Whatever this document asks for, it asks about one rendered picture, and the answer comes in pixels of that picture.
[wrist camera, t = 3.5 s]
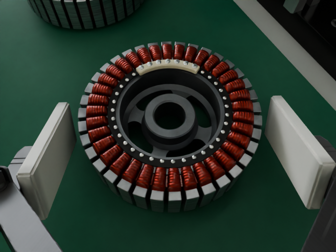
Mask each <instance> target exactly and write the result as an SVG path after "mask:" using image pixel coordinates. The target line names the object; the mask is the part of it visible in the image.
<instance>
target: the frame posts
mask: <svg viewBox="0 0 336 252"><path fill-rule="evenodd" d="M319 2H320V0H285V2H284V4H283V6H284V7H285V8H286V9H287V10H288V11H289V12H290V13H292V14H294V13H296V12H299V11H301V10H303V8H304V6H305V3H306V4H308V5H309V6H313V5H315V4H318V3H319Z"/></svg>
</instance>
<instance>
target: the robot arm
mask: <svg viewBox="0 0 336 252"><path fill-rule="evenodd" d="M264 134H265V136H266V138H267V139H268V141H269V143H270V145H271V147H272V148H273V150H274V152H275V154H276V155H277V157H278V159H279V161H280V163H281V164H282V166H283V168H284V170H285V171H286V173H287V175H288V177H289V179H290V180H291V182H292V184H293V186H294V187H295V189H296V191H297V193H298V195H299V196H300V198H301V200H302V202H303V203H304V205H305V207H306V208H307V209H309V210H312V209H320V210H319V212H318V215H317V217H316V219H315V221H314V223H313V225H312V227H311V230H310V232H309V234H308V236H307V238H306V240H305V242H304V245H303V247H302V249H301V251H300V252H336V149H335V148H334V147H333V146H332V145H331V144H330V142H329V141H328V140H326V139H325V138H323V137H322V136H320V135H313V134H312V133H311V132H310V131H309V129H308V128H307V127H306V126H305V124H304V123H303V122H302V121H301V119H300V118H299V117H298V116H297V114H296V113H295V112H294V111H293V109H292V108H291V107H290V106H289V105H288V103H287V102H286V101H285V100H284V98H283V97H282V96H281V95H275V96H272V97H271V99H270V104H269V109H268V115H267V120H266V126H265V131H264ZM76 141H77V137H76V132H75V128H74V123H73V118H72V113H71V109H70V104H69V103H67V102H59V103H58V104H57V105H56V107H55V109H54V110H53V112H52V114H51V116H50V117H49V119H48V121H47V122H46V124H45V126H44V128H43V129H42V131H41V133H40V134H39V136H38V138H37V140H36V141H35V143H34V145H33V146H24V147H23V148H22V149H20V150H19V151H18V152H17V153H16V155H15V156H14V158H13V160H12V161H11V163H10V165H9V166H8V167H6V166H3V165H0V232H1V233H2V235H3V237H4V239H5V241H6V243H7V244H8V246H9V248H10V250H11V252H63V250H62V249H61V248H60V246H59V245H58V243H57V242H56V241H55V239H54V238H53V236H52V235H51V234H50V232H49V231H48V229H47V228H46V226H45V225H44V224H43V222H42V221H41V220H46V218H47V217H48V215H49V212H50V209H51V207H52V204H53V202H54V199H55V196H56V194H57V191H58V189H59V186H60V183H61V181H62V178H63V175H64V173H65V170H66V168H67V165H68V162H69V160H70V157H71V155H72V152H73V149H74V147H75V144H76ZM324 198H325V200H324ZM323 200H324V202H323ZM322 203H323V204H322ZM320 207H321V208H320Z"/></svg>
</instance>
